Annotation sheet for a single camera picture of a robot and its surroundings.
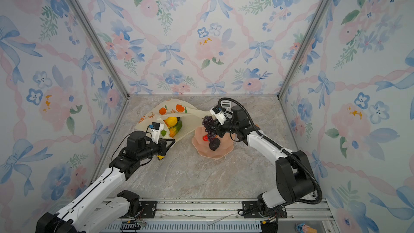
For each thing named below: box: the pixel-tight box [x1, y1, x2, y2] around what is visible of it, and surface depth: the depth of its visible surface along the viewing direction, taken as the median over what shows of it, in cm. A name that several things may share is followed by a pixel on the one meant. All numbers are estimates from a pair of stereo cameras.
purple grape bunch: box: [201, 115, 217, 141], surface depth 81 cm
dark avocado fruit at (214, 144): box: [209, 137, 221, 152], surface depth 92 cm
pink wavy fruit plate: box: [191, 126, 236, 159], surface depth 93 cm
